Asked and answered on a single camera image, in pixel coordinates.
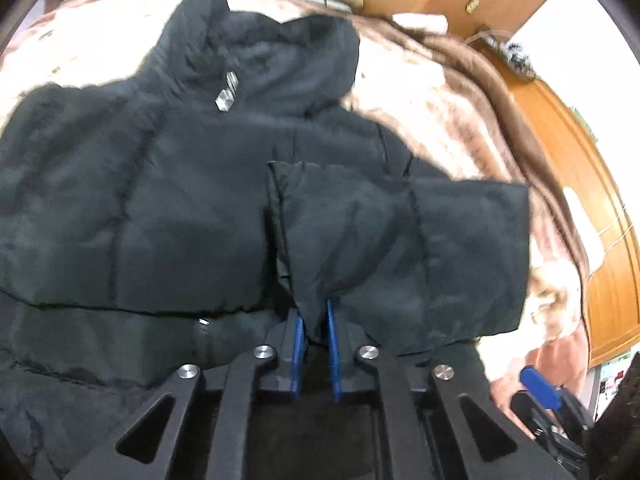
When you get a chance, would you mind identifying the brown printed plush blanket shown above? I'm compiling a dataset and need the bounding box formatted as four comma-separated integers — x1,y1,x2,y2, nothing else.
0,0,591,411

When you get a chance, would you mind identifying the white cloth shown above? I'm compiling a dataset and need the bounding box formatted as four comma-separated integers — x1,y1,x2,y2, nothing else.
391,11,449,37

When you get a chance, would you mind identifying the power strip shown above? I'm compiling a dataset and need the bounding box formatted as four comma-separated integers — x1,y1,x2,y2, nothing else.
492,39,537,81

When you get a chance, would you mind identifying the wooden headboard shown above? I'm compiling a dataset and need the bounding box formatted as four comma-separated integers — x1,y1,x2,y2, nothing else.
480,42,640,371

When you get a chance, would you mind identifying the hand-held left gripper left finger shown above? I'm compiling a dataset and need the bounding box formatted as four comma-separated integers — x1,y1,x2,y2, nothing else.
65,310,306,480

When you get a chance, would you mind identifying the black puffer jacket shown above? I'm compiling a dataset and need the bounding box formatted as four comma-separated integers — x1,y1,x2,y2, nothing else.
0,0,531,480

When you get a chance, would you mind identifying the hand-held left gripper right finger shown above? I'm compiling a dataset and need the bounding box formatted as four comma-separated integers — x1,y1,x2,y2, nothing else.
327,300,576,480

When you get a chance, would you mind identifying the white pillow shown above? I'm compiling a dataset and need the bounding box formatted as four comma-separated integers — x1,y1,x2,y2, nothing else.
561,186,607,277

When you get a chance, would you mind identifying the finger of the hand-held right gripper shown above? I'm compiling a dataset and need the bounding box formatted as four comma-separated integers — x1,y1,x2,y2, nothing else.
519,367,562,409

